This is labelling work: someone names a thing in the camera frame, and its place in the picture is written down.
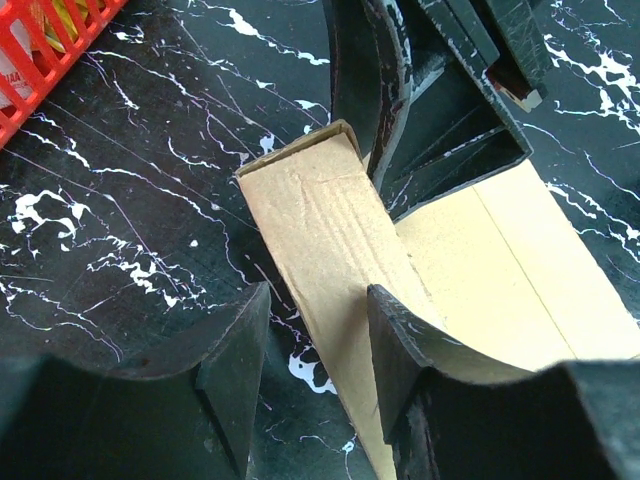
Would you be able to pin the brown cardboard box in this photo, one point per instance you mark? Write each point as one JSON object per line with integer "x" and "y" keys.
{"x": 497, "y": 266}

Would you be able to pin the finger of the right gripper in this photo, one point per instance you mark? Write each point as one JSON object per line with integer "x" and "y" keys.
{"x": 370, "y": 76}
{"x": 469, "y": 60}

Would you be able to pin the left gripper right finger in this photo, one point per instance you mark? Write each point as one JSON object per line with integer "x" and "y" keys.
{"x": 451, "y": 412}

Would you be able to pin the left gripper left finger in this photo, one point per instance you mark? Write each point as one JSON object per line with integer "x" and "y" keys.
{"x": 184, "y": 409}

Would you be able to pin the red plastic shopping basket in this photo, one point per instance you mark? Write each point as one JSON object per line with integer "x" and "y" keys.
{"x": 40, "y": 42}

